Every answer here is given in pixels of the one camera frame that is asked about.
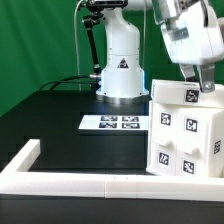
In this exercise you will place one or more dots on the white flat tagged panel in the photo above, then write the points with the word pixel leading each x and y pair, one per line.
pixel 114 122

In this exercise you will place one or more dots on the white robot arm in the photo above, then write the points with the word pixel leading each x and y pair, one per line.
pixel 123 80

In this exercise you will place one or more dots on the white U-shaped border frame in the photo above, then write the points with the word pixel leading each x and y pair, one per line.
pixel 17 179

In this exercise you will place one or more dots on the white cabinet body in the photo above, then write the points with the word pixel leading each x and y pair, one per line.
pixel 214 152

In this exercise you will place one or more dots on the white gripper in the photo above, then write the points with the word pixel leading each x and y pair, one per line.
pixel 189 41

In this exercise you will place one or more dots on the white tagged rectangular block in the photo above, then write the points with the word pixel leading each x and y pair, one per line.
pixel 186 93

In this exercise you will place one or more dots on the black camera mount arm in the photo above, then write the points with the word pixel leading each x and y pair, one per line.
pixel 93 36

